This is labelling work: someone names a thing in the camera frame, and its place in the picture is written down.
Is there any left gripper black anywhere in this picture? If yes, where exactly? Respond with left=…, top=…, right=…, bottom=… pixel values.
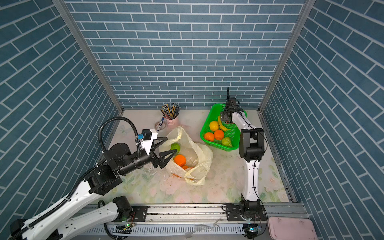
left=118, top=137, right=177, bottom=178

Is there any yellow apple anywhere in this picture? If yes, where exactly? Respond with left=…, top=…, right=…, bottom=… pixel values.
left=209, top=121, right=220, bottom=132

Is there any orange fruit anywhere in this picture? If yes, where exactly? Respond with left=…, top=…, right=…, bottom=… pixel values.
left=204, top=132, right=215, bottom=142
left=174, top=154, right=187, bottom=167
left=214, top=129, right=225, bottom=141

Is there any green pear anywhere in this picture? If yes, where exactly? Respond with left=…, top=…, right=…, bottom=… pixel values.
left=221, top=137, right=233, bottom=148

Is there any yellow printed plastic bag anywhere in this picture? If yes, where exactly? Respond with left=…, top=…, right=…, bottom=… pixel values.
left=160, top=127, right=213, bottom=186

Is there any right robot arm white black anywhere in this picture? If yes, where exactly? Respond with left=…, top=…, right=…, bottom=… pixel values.
left=220, top=96, right=268, bottom=221

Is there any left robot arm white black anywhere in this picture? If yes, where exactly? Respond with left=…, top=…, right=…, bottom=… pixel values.
left=10, top=137, right=177, bottom=240

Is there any yellow banana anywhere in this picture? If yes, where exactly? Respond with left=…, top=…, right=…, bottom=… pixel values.
left=218, top=116, right=231, bottom=132

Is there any green plastic basket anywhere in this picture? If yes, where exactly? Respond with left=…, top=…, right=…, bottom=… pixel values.
left=200, top=104, right=241, bottom=152

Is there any blue marker pen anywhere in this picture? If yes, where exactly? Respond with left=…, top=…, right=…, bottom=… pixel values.
left=156, top=117, right=165, bottom=132

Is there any pink pencil cup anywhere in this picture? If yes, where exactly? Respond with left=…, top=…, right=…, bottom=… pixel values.
left=166, top=117, right=180, bottom=130

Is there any bundle of coloured pencils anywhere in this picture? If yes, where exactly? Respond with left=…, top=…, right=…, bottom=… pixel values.
left=161, top=103, right=180, bottom=120

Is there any pink tray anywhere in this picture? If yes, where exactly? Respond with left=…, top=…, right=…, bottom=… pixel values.
left=268, top=217, right=318, bottom=240

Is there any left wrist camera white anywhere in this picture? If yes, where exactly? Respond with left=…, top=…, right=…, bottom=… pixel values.
left=139, top=129, right=158, bottom=156

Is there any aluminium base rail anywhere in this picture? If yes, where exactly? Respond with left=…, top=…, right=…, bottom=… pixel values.
left=78, top=203, right=308, bottom=239

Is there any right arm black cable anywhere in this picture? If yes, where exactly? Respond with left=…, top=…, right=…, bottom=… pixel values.
left=226, top=86, right=269, bottom=238

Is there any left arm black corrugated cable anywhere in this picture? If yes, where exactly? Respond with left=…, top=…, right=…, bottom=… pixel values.
left=7, top=116, right=142, bottom=240

